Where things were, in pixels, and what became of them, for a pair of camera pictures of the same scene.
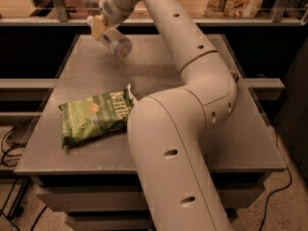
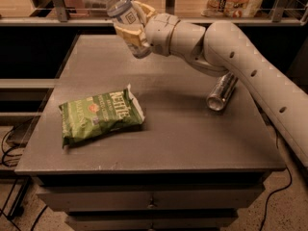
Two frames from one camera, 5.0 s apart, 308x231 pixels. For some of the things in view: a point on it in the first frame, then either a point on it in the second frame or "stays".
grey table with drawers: (91, 183) stays
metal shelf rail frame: (64, 19) stays
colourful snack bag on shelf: (235, 0) stays
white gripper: (113, 8) to (159, 33)
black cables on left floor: (6, 154) stays
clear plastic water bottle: (115, 39) to (124, 13)
